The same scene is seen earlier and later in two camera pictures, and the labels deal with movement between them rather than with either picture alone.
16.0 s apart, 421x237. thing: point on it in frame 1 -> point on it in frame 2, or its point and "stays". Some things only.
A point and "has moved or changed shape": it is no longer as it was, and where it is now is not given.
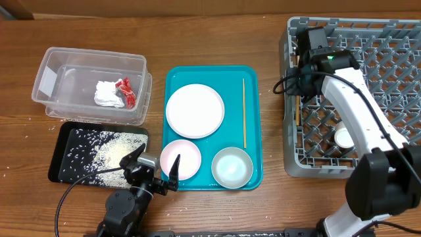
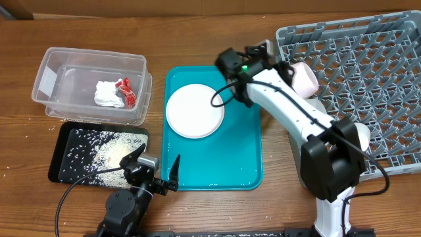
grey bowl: x=232 y=167 -> x=316 y=103
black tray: x=81 y=149 stays
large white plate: x=195 y=110 stays
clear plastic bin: x=66 y=80 stays
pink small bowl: x=189 y=160 has moved or changed shape
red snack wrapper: x=125 y=87 stays
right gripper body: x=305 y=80 -> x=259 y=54
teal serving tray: x=240 y=87 stays
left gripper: x=162 y=186 stays
